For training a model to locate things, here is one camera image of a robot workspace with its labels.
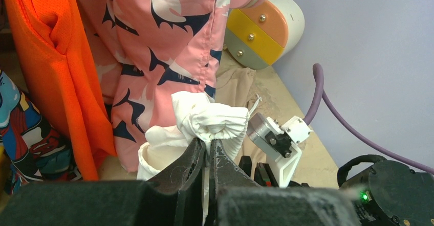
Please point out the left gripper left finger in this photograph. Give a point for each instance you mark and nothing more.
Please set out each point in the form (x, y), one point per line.
(185, 173)

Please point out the pink shark print shorts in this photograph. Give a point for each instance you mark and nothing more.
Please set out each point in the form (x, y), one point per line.
(145, 51)

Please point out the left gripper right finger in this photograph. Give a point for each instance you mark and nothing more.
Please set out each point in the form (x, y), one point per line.
(224, 172)

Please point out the comic print shorts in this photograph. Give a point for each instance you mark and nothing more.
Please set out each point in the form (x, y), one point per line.
(37, 151)

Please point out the orange mesh shorts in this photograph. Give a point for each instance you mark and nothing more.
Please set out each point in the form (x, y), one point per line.
(59, 71)

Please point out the white shorts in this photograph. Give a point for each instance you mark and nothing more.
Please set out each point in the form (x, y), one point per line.
(196, 117)

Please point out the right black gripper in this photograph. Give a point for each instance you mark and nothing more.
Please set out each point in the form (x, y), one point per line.
(268, 174)

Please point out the beige shorts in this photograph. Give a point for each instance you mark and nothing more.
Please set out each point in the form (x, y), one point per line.
(233, 87)

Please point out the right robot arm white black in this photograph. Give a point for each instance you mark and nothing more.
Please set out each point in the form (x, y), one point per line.
(372, 191)

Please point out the round white drawer cabinet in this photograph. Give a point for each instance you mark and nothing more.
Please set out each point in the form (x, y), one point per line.
(258, 37)

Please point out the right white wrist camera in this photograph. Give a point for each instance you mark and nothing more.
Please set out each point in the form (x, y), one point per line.
(280, 143)

